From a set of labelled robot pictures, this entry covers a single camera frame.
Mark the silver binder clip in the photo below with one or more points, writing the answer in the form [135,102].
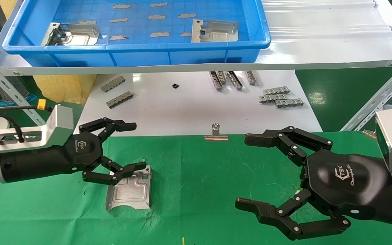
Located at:
[216,137]

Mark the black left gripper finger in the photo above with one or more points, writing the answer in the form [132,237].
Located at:
[121,126]
[131,168]

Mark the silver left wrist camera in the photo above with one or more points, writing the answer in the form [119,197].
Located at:
[61,122]

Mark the yellow fabric garment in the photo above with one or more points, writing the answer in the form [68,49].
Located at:
[63,88]

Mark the blue shoe cover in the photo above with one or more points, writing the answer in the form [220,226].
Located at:
[26,99]

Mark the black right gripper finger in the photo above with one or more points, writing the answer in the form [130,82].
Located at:
[264,139]
[267,212]

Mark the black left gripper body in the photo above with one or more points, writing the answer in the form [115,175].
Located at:
[46,161]

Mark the sheet metal bracket part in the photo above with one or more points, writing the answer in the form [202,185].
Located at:
[131,194]
[216,34]
[77,37]

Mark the blue plastic bin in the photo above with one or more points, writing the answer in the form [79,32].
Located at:
[141,56]

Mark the green table cloth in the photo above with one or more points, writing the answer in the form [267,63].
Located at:
[199,177]

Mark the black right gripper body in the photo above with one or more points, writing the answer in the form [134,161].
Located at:
[345,183]

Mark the perforated steel shelf leg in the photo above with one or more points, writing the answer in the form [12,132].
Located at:
[376,98]
[12,92]

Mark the white metal shelf rack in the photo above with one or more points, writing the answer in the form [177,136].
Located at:
[318,51]

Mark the small gray slotted metal part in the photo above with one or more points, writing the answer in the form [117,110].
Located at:
[234,80]
[271,98]
[113,83]
[276,90]
[251,77]
[222,77]
[215,81]
[119,100]
[289,102]

